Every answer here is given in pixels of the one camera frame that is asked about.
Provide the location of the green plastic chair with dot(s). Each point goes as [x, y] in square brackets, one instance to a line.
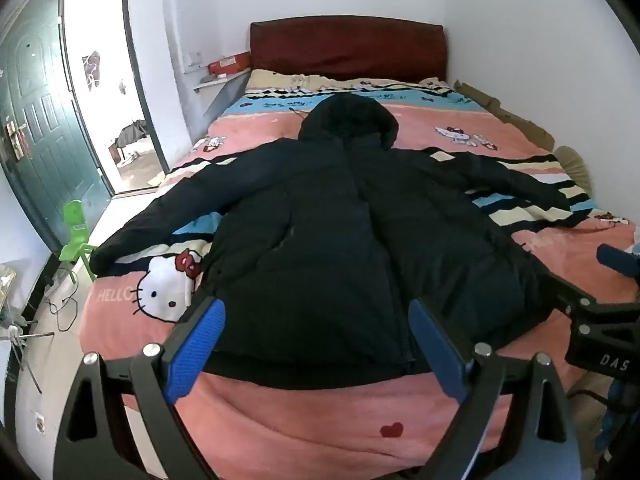
[75, 220]

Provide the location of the green door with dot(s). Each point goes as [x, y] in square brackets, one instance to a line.
[45, 125]

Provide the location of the white wall outlet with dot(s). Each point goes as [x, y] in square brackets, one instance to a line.
[38, 421]

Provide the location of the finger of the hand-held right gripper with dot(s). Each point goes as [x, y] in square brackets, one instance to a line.
[570, 292]
[617, 260]

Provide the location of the woven straw fan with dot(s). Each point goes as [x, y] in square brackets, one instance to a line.
[572, 165]

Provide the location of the white wall shelf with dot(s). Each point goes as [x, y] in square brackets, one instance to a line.
[215, 81]

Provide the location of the dark red headboard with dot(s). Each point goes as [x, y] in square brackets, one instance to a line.
[350, 50]

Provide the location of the brown cardboard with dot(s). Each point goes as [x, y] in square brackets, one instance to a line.
[525, 125]

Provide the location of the red box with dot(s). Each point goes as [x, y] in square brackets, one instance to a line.
[230, 64]

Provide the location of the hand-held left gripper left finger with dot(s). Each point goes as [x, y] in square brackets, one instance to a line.
[200, 345]

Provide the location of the black hooded jacket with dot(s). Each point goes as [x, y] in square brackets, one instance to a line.
[325, 235]

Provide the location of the wall decoration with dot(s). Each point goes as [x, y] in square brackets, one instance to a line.
[92, 67]

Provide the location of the dark clothes pile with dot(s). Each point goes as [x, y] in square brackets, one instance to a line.
[131, 132]

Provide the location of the metal stand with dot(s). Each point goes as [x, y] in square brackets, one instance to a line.
[27, 355]

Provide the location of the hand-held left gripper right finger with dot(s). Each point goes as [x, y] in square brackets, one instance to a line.
[440, 345]

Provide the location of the person's right hand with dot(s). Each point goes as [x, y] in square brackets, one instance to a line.
[615, 410]

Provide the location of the pink cartoon printed blanket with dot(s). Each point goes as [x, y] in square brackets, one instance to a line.
[300, 425]

